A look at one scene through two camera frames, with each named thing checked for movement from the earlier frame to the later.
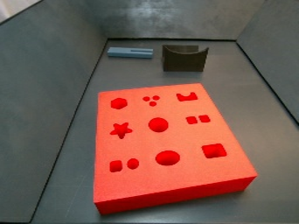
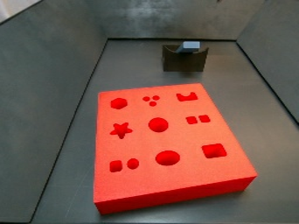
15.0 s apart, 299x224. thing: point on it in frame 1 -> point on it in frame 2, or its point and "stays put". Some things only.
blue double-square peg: x=130 y=52 -> x=190 y=47
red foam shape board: x=164 y=148 stays put
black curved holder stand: x=183 y=58 stays put
